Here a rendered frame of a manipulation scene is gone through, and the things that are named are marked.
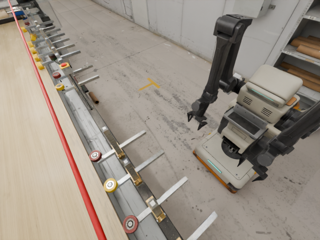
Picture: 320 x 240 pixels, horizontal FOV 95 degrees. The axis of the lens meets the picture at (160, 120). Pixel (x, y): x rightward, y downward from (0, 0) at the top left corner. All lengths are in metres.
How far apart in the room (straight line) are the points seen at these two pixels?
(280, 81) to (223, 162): 1.08
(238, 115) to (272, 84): 0.31
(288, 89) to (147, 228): 1.16
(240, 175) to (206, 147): 0.42
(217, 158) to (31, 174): 1.62
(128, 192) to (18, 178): 0.74
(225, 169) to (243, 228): 0.58
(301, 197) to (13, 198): 2.55
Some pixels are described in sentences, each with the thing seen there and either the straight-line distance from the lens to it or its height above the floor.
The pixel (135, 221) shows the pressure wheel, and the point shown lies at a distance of 0.96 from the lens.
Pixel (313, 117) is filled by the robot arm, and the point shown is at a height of 1.43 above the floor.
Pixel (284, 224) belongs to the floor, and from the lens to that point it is 2.17.
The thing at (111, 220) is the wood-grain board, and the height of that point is 0.90.
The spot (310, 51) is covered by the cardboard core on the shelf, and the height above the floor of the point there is 0.95.
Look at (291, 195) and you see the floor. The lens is 2.31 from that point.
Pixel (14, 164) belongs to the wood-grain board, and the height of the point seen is 0.90.
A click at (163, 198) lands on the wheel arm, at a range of 1.02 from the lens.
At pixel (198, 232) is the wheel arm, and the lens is 1.04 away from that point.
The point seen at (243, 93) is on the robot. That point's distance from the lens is 1.08.
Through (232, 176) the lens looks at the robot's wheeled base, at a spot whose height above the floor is 0.28.
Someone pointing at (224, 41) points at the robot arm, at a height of 1.55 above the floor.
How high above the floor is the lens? 1.85
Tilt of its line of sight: 52 degrees down
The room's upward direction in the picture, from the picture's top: 5 degrees counter-clockwise
